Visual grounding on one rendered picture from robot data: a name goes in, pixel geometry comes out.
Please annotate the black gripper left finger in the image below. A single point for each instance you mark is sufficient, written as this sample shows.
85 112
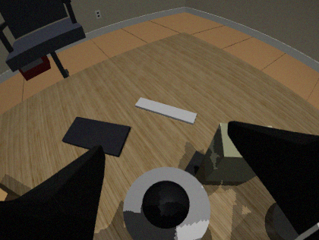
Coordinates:
64 207

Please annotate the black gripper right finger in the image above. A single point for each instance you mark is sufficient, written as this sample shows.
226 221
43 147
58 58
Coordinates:
288 165

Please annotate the glass french press with black knob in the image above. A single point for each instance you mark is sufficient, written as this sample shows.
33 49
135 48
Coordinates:
168 204

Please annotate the grey flat bar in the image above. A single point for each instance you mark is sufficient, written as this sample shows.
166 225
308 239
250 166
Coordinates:
185 116

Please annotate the grey cylinder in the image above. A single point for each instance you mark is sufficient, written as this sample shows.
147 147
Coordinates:
285 229

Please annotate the beige rectangular block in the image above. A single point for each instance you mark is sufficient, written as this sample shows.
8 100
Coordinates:
223 162

